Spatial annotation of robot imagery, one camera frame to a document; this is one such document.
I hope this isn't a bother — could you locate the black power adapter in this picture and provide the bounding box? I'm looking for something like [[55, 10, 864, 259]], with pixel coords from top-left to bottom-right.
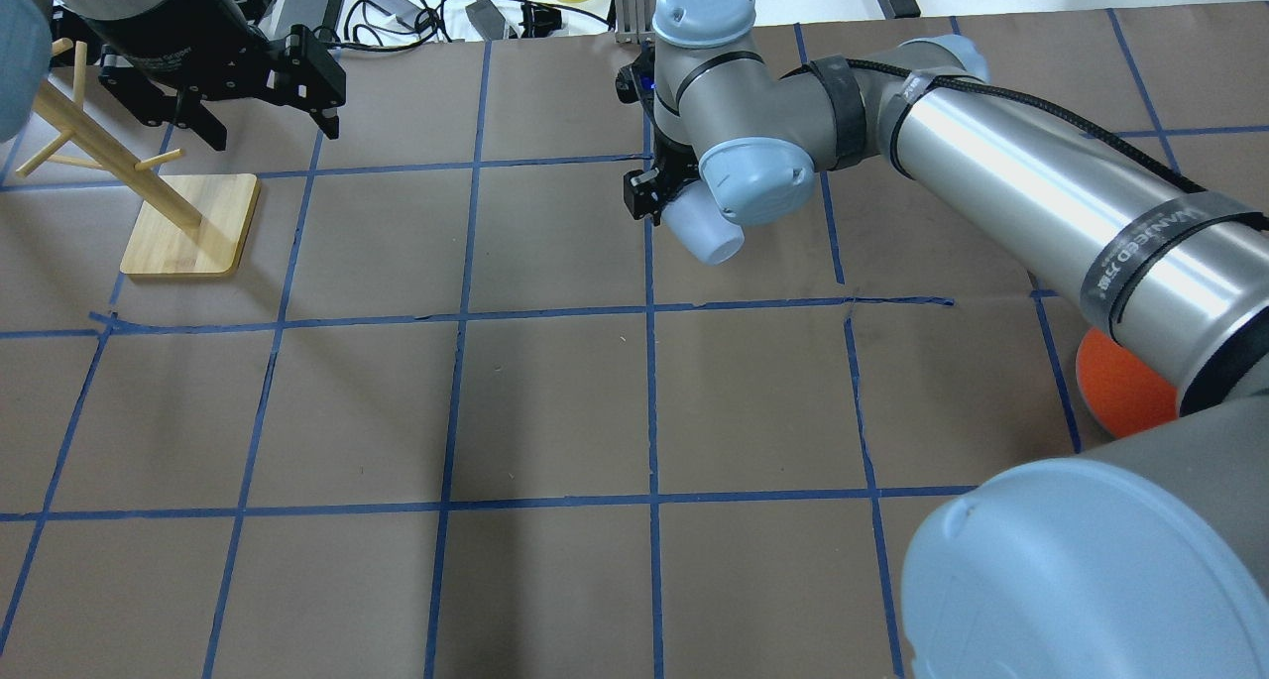
[[259, 0, 344, 43]]

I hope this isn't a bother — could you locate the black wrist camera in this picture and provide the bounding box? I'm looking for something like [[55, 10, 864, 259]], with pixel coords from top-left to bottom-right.
[[615, 49, 654, 109]]

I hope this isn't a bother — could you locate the orange cylindrical can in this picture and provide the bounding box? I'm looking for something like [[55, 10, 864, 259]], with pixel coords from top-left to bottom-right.
[[1075, 327, 1179, 439]]

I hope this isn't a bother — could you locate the aluminium profile post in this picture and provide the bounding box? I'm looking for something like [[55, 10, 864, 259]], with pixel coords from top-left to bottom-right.
[[612, 0, 656, 44]]

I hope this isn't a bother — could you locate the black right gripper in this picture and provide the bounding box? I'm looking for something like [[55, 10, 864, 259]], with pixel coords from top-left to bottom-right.
[[623, 135, 700, 226]]

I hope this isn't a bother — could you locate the white plastic cup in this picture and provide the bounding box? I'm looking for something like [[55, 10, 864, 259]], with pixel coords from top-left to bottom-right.
[[661, 180, 745, 267]]

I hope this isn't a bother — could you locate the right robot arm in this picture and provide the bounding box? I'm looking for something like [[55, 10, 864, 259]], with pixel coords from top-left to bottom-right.
[[615, 0, 1268, 678]]

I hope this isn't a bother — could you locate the black cable bundle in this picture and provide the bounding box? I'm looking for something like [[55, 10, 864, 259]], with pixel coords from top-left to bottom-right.
[[343, 0, 610, 55]]

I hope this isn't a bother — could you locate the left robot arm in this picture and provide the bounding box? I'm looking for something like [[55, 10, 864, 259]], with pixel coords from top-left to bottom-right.
[[3, 0, 346, 151]]

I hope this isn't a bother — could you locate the small black adapter box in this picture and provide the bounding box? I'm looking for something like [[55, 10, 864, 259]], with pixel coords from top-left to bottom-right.
[[464, 0, 518, 41]]

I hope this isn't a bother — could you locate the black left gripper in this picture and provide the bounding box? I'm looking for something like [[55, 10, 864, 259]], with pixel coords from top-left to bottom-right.
[[99, 25, 346, 152]]

